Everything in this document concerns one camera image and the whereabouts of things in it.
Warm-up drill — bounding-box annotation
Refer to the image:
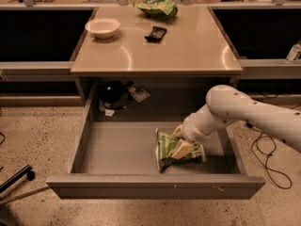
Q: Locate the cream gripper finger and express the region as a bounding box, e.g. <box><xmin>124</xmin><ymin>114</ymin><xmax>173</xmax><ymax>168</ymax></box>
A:
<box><xmin>171</xmin><ymin>124</ymin><xmax>182</xmax><ymax>138</ymax></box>
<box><xmin>171</xmin><ymin>139</ymin><xmax>194</xmax><ymax>159</ymax></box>

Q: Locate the green jalapeno chip bag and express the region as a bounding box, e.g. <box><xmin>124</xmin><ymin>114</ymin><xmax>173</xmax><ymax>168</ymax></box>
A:
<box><xmin>155</xmin><ymin>129</ymin><xmax>206</xmax><ymax>173</ymax></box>

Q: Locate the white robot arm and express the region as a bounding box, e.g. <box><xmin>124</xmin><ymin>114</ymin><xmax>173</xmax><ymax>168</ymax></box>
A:
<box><xmin>172</xmin><ymin>85</ymin><xmax>301</xmax><ymax>152</ymax></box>

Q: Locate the open grey drawer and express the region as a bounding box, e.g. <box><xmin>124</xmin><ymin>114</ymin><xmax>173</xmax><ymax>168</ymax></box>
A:
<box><xmin>45</xmin><ymin>82</ymin><xmax>266</xmax><ymax>201</ymax></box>

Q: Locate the grey counter cabinet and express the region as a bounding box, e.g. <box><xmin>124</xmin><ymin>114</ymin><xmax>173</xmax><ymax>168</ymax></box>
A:
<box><xmin>70</xmin><ymin>5</ymin><xmax>244</xmax><ymax>106</ymax></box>

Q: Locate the black round device under counter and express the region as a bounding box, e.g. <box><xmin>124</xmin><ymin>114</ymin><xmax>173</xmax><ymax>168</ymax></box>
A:
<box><xmin>100</xmin><ymin>80</ymin><xmax>134</xmax><ymax>110</ymax></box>

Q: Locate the green chip bag on counter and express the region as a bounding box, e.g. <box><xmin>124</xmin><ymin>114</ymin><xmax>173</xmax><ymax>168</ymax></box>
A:
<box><xmin>133</xmin><ymin>0</ymin><xmax>178</xmax><ymax>18</ymax></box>

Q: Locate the black snack bar wrapper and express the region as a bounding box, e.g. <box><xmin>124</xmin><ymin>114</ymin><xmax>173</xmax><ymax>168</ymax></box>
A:
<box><xmin>145</xmin><ymin>26</ymin><xmax>166</xmax><ymax>43</ymax></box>

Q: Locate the white bowl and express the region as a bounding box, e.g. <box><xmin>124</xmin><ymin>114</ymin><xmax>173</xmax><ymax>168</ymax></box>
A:
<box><xmin>85</xmin><ymin>18</ymin><xmax>120</xmax><ymax>39</ymax></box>

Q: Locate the clear plastic bottle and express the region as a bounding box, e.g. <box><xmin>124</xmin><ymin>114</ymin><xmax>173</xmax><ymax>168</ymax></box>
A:
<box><xmin>286</xmin><ymin>41</ymin><xmax>301</xmax><ymax>62</ymax></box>

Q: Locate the black stand leg with wheel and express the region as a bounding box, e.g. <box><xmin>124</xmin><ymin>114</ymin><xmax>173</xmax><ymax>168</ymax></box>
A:
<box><xmin>0</xmin><ymin>165</ymin><xmax>36</xmax><ymax>193</ymax></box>

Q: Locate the black cable on floor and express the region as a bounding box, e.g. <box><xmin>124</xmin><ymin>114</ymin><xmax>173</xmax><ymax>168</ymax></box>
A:
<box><xmin>246</xmin><ymin>121</ymin><xmax>293</xmax><ymax>190</ymax></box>

